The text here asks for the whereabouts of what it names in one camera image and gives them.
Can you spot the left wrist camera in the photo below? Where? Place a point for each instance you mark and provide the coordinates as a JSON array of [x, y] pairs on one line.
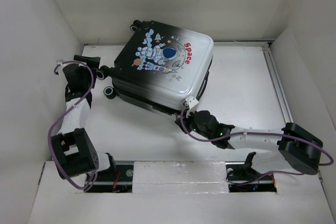
[[59, 63]]

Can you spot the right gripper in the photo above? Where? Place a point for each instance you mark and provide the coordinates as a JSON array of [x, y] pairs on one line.
[[191, 114]]

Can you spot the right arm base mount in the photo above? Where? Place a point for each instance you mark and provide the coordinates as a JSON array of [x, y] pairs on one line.
[[241, 178]]

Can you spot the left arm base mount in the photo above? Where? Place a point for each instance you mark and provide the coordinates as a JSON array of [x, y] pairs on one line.
[[120, 181]]

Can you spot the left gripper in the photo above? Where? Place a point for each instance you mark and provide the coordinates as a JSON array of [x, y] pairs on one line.
[[93, 63]]

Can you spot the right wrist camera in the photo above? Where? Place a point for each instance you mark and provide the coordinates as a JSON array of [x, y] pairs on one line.
[[192, 103]]

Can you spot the aluminium rail frame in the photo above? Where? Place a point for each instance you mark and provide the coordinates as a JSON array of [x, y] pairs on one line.
[[243, 89]]

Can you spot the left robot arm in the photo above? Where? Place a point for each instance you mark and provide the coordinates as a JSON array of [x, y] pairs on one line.
[[71, 148]]

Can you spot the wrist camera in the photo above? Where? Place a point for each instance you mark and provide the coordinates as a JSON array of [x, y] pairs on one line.
[[192, 103], [59, 63]]

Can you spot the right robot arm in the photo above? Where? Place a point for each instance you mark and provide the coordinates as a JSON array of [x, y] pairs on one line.
[[288, 147]]

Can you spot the black kids suitcase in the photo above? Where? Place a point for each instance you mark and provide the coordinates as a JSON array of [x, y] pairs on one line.
[[161, 66]]

